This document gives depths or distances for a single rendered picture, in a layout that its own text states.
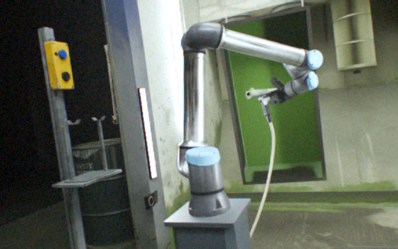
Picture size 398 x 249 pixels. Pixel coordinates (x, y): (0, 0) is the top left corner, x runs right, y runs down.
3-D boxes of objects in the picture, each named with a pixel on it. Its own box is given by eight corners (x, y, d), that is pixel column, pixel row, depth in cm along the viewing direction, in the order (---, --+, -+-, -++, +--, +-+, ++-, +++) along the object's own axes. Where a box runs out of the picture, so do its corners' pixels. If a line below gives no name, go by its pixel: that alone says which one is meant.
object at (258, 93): (260, 123, 190) (249, 86, 193) (254, 125, 194) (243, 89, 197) (307, 115, 220) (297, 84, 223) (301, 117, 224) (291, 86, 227)
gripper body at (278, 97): (271, 105, 193) (287, 99, 184) (267, 92, 194) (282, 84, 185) (278, 104, 198) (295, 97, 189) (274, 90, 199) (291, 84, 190)
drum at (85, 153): (72, 243, 301) (59, 148, 296) (124, 220, 344) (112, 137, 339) (108, 256, 262) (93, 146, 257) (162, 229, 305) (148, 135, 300)
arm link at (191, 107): (182, 183, 151) (183, 21, 150) (174, 176, 168) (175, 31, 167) (213, 182, 155) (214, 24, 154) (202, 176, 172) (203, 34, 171)
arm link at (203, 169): (195, 194, 135) (189, 153, 134) (184, 186, 151) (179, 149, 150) (229, 187, 139) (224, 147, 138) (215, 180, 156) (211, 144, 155)
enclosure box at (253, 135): (247, 166, 282) (224, 24, 253) (321, 160, 265) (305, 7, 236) (242, 185, 250) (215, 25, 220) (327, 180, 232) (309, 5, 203)
